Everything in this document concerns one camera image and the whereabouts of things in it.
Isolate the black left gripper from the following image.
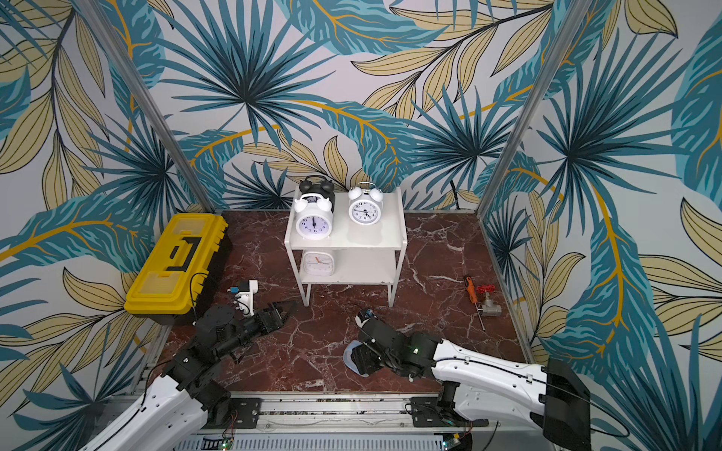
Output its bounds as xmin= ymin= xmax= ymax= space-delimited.
xmin=216 ymin=299 xmax=298 ymax=361

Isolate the white square alarm clock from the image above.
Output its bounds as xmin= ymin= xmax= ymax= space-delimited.
xmin=302 ymin=250 xmax=336 ymax=276

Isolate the white round alarm clock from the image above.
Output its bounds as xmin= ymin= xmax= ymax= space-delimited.
xmin=293 ymin=194 xmax=333 ymax=241

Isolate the black twin-bell alarm clock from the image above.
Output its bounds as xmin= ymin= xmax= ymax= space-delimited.
xmin=299 ymin=176 xmax=335 ymax=200

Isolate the white twin-bell alarm clock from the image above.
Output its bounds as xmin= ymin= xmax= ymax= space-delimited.
xmin=348 ymin=182 xmax=384 ymax=226

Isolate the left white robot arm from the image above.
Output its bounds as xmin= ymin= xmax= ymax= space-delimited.
xmin=81 ymin=301 xmax=299 ymax=450

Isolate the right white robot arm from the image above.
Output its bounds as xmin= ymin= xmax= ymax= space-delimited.
xmin=344 ymin=318 xmax=592 ymax=450

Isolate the blue square alarm clock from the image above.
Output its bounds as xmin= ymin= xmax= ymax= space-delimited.
xmin=343 ymin=344 xmax=360 ymax=375

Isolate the white two-tier shelf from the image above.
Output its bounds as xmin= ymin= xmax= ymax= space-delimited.
xmin=284 ymin=190 xmax=408 ymax=307

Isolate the yellow and black toolbox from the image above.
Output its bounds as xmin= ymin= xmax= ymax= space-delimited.
xmin=124 ymin=213 xmax=232 ymax=325

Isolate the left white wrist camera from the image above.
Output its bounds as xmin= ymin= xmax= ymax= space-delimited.
xmin=228 ymin=280 xmax=259 ymax=317

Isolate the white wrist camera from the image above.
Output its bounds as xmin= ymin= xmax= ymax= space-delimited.
xmin=355 ymin=308 xmax=376 ymax=329
xmin=228 ymin=280 xmax=259 ymax=317

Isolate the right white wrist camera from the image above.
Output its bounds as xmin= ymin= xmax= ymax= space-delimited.
xmin=355 ymin=308 xmax=376 ymax=329

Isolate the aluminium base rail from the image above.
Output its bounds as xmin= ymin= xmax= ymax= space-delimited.
xmin=112 ymin=390 xmax=565 ymax=451

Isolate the orange handled tool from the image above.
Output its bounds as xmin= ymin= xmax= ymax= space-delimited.
xmin=464 ymin=275 xmax=486 ymax=331

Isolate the red handled metal valve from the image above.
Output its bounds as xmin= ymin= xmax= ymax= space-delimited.
xmin=476 ymin=285 xmax=502 ymax=317

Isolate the left metal corner post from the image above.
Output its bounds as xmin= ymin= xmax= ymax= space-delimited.
xmin=76 ymin=0 xmax=215 ymax=213

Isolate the metal corner post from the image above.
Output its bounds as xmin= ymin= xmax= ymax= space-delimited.
xmin=76 ymin=0 xmax=215 ymax=213
xmin=477 ymin=1 xmax=592 ymax=220

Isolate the right metal corner post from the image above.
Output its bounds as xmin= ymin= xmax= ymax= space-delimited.
xmin=477 ymin=1 xmax=592 ymax=220

